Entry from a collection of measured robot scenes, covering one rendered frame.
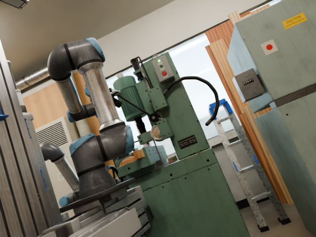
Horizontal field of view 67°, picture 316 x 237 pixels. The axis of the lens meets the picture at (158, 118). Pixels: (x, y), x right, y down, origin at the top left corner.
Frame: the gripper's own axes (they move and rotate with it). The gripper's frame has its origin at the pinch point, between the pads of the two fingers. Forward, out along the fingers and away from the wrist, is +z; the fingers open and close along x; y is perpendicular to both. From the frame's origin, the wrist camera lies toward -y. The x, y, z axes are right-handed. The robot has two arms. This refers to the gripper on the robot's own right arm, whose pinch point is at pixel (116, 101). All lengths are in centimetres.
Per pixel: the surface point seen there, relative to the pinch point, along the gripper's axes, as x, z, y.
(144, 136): 11.0, 9.1, -28.2
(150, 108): -8.2, 5.6, -22.3
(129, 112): 2.0, 4.7, -10.6
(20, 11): -22, 35, 152
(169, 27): -109, 140, 51
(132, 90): -12.5, 6.2, -3.9
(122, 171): 32, -17, -35
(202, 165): 4, -9, -73
